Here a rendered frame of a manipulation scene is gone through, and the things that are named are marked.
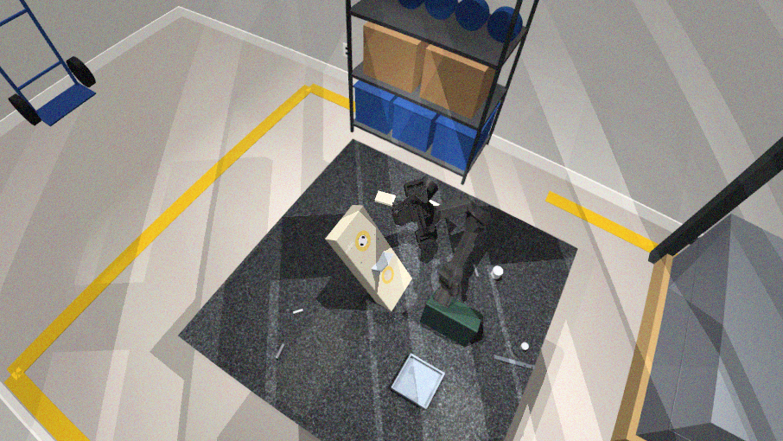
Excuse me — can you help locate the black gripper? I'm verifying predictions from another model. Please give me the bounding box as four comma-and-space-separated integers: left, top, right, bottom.
404, 179, 438, 245

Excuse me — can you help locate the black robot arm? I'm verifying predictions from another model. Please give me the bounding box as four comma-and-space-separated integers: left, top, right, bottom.
391, 176, 491, 308

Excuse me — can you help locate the white square tray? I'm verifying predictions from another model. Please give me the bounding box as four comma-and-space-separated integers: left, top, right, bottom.
391, 353, 444, 410

